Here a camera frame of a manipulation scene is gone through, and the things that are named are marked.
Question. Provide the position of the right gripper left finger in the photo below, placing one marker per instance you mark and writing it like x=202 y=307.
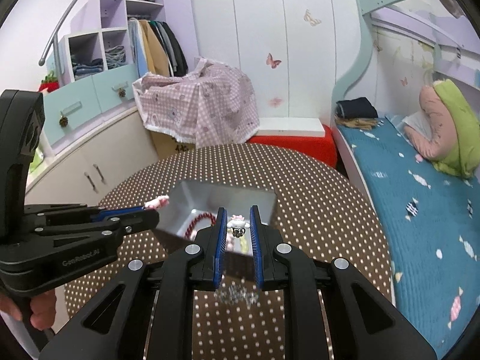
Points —
x=213 y=243

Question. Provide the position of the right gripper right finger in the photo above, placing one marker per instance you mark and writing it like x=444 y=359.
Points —
x=264 y=240

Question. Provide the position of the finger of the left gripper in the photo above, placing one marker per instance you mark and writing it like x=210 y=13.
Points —
x=139 y=221
x=116 y=211

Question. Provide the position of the left hand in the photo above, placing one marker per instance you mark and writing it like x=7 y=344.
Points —
x=42 y=307

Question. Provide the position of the brown polka dot tablecloth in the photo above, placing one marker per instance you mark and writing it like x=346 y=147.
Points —
x=317 y=210

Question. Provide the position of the cream cabinet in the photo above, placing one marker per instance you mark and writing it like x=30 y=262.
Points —
x=88 y=170

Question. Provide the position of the cardboard box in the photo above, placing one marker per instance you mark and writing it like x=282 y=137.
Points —
x=166 y=145

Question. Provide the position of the red storage box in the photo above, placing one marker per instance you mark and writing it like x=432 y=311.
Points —
x=321 y=148

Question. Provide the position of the white foam board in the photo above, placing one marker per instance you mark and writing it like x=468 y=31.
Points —
x=290 y=127

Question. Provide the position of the teal drawer unit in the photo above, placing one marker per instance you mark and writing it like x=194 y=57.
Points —
x=78 y=103

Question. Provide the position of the pink checkered cloth cover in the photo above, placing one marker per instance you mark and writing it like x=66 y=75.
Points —
x=213 y=105

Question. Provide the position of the folded dark clothes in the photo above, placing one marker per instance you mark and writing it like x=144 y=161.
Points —
x=358 y=108

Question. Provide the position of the hanging clothes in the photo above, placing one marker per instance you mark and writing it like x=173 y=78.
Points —
x=155 y=49

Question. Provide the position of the teal candy print bedsheet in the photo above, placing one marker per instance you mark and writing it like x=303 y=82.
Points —
x=431 y=222

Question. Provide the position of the white cubby shelf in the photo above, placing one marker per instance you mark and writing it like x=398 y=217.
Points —
x=99 y=25

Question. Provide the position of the pink and green pillow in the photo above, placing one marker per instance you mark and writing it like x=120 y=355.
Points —
x=446 y=130

